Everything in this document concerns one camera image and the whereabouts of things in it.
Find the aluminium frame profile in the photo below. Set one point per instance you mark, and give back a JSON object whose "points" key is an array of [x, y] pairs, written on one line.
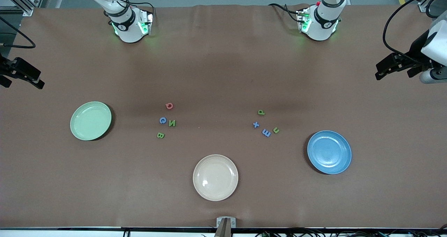
{"points": [[21, 5], [424, 5]]}

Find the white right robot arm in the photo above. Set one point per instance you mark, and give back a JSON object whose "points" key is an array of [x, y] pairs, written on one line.
{"points": [[129, 31]]}

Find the blue foam letter m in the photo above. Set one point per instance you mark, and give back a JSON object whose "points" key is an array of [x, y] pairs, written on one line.
{"points": [[266, 133]]}

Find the brown table cover mat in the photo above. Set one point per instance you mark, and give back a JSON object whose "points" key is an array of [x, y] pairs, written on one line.
{"points": [[223, 73]]}

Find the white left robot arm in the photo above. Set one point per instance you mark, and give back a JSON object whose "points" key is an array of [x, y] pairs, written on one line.
{"points": [[323, 27]]}

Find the green foam letter B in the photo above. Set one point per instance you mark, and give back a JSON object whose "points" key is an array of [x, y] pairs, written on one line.
{"points": [[160, 135]]}

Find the beige plate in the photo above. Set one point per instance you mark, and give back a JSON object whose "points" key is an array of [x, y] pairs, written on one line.
{"points": [[215, 177]]}

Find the blue foam letter C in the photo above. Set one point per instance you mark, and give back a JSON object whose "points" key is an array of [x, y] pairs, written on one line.
{"points": [[160, 120]]}

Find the green foam letter p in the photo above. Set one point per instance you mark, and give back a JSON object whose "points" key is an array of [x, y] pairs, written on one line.
{"points": [[262, 112]]}

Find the blue plate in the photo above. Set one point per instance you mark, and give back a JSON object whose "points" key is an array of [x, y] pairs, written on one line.
{"points": [[329, 152]]}

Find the red foam letter Q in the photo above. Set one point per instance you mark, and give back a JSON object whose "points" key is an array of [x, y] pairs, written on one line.
{"points": [[167, 106]]}

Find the grey metal bracket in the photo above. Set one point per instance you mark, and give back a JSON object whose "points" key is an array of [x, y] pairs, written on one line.
{"points": [[220, 221]]}

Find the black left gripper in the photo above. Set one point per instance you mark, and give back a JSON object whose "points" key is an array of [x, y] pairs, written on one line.
{"points": [[415, 49]]}

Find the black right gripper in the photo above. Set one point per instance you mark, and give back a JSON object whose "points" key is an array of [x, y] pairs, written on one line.
{"points": [[7, 68]]}

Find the blue foam letter x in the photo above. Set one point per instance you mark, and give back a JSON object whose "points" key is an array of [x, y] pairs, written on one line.
{"points": [[256, 124]]}

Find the green foam letter N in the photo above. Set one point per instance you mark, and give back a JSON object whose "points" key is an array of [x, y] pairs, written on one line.
{"points": [[171, 123]]}

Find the green foam letter u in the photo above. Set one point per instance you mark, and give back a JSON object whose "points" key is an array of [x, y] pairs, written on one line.
{"points": [[277, 130]]}

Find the light green plate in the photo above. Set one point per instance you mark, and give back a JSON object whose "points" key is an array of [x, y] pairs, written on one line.
{"points": [[90, 121]]}

